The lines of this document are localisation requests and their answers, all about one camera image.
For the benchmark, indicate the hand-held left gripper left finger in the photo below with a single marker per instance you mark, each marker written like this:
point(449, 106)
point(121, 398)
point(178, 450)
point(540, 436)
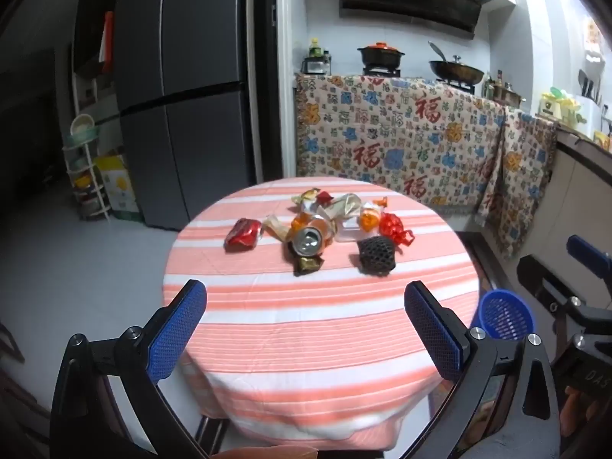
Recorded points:
point(177, 330)

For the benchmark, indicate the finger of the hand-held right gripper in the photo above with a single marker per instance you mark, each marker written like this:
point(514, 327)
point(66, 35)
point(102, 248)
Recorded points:
point(535, 272)
point(585, 251)

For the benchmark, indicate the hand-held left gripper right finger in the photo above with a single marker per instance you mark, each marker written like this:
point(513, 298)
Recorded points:
point(432, 330)

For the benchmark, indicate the blue plastic basket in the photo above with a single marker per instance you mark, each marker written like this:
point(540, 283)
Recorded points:
point(506, 313)

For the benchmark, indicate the black foam fruit net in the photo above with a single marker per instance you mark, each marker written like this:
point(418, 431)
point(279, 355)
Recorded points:
point(376, 254)

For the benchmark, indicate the red mesh wrapper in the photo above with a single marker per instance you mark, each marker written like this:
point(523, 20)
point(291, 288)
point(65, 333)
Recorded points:
point(392, 224)

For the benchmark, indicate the red snack wrapper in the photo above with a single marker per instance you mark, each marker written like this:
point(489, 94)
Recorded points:
point(243, 235)

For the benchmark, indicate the dark gold wrapper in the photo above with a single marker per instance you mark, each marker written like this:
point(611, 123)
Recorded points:
point(307, 264)

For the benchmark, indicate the long beige biscuit wrapper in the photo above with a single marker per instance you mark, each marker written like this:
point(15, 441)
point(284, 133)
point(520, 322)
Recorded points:
point(275, 227)

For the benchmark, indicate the crushed orange drink can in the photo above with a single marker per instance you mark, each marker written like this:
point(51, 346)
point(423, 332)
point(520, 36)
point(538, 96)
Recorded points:
point(308, 241)

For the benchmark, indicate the person's right hand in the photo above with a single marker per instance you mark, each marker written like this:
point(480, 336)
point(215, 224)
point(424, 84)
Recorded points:
point(581, 409)

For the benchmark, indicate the kitchen counter cabinet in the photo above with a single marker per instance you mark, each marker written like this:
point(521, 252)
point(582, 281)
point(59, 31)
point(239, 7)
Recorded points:
point(583, 186)

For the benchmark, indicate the narrow printed cloth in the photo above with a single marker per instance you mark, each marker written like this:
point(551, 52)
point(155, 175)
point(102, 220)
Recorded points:
point(521, 162)

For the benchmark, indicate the pink white striped tablecloth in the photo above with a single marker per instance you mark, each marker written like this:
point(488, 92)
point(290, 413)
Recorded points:
point(311, 325)

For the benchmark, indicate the orange yellow wrapper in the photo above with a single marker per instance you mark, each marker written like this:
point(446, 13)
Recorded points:
point(368, 221)

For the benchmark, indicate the clear plastic bag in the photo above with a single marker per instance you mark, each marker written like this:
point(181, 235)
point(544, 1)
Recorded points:
point(349, 234)

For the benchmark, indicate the small orange wrapper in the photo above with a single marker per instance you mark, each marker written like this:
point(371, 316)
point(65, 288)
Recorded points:
point(380, 201)

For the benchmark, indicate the white knife block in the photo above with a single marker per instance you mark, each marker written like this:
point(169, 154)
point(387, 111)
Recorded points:
point(590, 105)

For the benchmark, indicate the yellow green plastic container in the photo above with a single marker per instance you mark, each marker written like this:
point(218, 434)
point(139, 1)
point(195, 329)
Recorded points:
point(557, 105)

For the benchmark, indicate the crumpled pale carton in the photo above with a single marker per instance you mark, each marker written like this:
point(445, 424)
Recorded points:
point(346, 205)

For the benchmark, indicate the cardboard box with yellow print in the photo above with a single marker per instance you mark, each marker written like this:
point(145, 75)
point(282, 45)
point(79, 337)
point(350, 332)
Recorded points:
point(117, 186)

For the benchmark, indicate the small dark red wrapper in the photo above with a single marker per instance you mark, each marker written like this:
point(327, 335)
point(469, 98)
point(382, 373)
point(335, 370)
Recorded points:
point(325, 197)

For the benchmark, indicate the gold candy wrapper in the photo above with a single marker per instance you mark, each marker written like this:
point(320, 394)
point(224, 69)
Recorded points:
point(308, 195)

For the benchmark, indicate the group of condiment bottles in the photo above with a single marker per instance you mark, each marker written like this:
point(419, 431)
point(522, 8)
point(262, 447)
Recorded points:
point(492, 87)

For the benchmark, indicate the large printed blanket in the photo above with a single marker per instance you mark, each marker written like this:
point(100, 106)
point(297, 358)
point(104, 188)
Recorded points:
point(382, 129)

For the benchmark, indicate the black wok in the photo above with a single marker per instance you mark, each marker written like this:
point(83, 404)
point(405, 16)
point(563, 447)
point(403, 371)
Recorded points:
point(456, 71)

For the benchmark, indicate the green plastic bowl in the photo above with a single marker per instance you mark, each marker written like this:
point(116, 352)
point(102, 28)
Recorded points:
point(83, 129)

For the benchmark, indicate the black pot with orange lid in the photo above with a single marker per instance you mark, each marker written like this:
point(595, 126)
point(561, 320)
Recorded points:
point(381, 55)

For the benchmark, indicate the grey refrigerator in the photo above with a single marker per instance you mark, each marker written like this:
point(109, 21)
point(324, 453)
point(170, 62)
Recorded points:
point(191, 57)

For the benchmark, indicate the small black kitchen appliance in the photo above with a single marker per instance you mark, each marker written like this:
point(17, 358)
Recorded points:
point(313, 66)

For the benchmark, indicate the orange cutting board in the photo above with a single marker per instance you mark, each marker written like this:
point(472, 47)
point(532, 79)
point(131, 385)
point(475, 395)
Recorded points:
point(107, 40)

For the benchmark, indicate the yellow oil bottle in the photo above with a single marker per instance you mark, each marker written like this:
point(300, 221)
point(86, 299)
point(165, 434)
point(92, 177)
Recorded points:
point(314, 49)

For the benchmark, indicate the wall decoration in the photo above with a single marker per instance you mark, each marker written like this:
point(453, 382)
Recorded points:
point(594, 38)

